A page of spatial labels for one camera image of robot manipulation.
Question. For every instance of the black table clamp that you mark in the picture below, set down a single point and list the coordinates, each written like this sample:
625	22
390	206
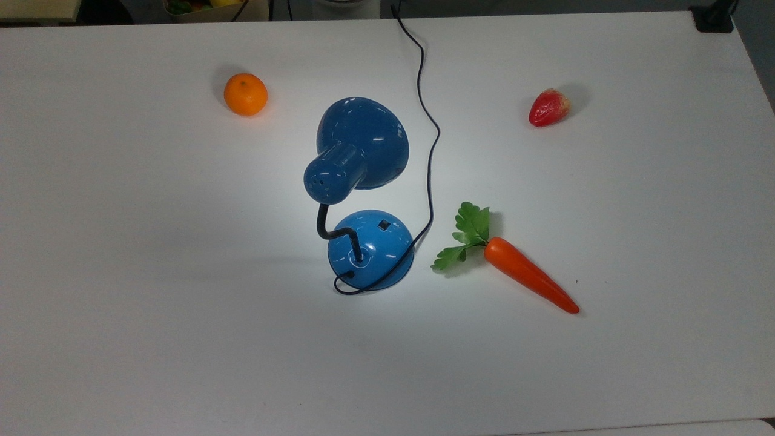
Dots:
711	21

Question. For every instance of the blue desk lamp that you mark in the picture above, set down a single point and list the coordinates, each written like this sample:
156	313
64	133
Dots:
363	136

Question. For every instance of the orange toy carrot with leaves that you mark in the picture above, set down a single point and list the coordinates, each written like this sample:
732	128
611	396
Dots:
521	269

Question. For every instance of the orange mandarin fruit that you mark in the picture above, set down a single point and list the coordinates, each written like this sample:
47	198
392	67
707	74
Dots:
245	94

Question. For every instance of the red toy strawberry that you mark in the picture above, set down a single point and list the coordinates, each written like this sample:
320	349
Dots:
548	108

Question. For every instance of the beige side table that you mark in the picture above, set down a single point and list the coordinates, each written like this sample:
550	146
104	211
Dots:
36	9

